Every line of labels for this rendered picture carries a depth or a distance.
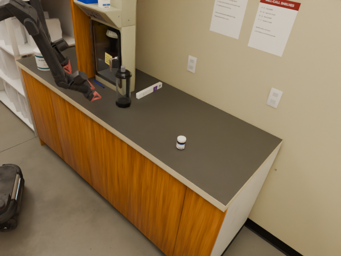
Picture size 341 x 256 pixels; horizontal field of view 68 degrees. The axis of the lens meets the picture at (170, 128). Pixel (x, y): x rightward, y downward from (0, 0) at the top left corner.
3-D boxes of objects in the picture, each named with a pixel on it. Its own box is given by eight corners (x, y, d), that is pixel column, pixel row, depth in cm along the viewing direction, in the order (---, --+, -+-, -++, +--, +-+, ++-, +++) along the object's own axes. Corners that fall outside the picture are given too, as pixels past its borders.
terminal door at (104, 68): (95, 73, 195) (91, 18, 171) (121, 89, 180) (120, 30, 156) (94, 74, 194) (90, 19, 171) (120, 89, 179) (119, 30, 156)
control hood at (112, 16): (90, 14, 171) (89, -2, 165) (122, 27, 155) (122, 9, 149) (74, 17, 163) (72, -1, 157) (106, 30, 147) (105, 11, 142)
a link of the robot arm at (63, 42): (42, 37, 167) (41, 42, 161) (57, 29, 167) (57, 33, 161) (55, 53, 175) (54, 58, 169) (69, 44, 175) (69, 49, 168)
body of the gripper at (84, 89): (87, 80, 157) (76, 76, 151) (93, 90, 152) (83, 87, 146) (81, 88, 159) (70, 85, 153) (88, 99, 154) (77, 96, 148)
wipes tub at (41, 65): (49, 63, 214) (46, 45, 205) (58, 68, 207) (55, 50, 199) (34, 66, 205) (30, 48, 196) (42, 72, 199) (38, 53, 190)
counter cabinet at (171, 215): (94, 121, 313) (87, 48, 260) (243, 227, 213) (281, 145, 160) (40, 145, 269) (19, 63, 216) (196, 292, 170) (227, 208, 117)
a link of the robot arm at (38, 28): (21, 6, 110) (19, 22, 105) (34, 4, 111) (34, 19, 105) (58, 77, 146) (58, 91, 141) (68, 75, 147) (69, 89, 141)
